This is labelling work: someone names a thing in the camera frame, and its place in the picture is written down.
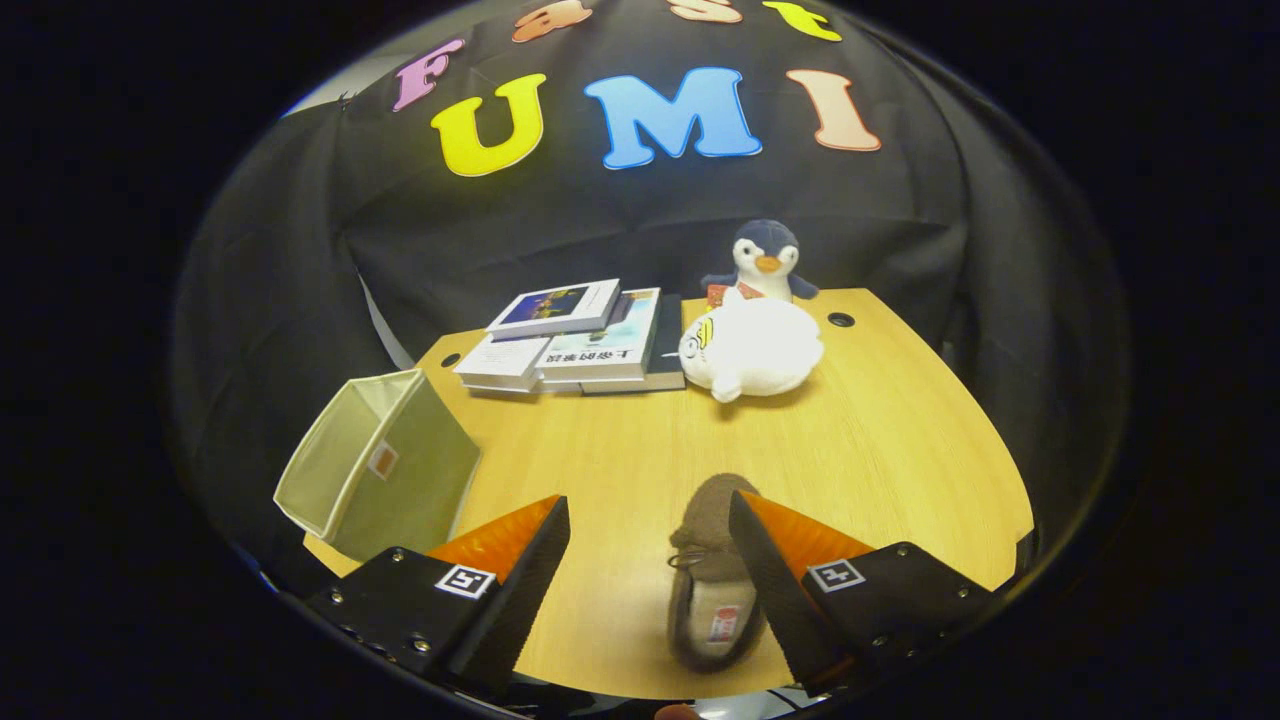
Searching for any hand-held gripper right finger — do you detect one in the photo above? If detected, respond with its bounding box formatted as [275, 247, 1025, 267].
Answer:
[728, 490, 999, 699]

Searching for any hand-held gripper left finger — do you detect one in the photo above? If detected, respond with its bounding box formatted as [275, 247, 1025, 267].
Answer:
[305, 495, 571, 701]

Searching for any brown fuzzy shoe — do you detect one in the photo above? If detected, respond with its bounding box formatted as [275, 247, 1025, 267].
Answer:
[665, 473, 771, 673]

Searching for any beige fabric storage box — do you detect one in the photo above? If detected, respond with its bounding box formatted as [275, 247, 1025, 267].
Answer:
[273, 368, 483, 564]

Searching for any plain white book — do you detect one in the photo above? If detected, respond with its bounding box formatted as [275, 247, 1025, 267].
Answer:
[453, 335, 551, 393]

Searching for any white seal plush toy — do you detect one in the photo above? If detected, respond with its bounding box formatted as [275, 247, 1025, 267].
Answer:
[678, 290, 826, 404]

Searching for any white and teal book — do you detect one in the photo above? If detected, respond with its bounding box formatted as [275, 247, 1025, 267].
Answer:
[535, 288, 663, 384]

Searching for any black book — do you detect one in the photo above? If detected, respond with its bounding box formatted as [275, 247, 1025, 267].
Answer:
[580, 295, 688, 394]

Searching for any book with blue photo cover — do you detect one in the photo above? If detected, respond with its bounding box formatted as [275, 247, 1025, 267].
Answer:
[487, 278, 621, 341]

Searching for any grey penguin plush toy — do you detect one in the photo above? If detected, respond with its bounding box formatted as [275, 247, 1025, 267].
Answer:
[700, 218, 819, 306]

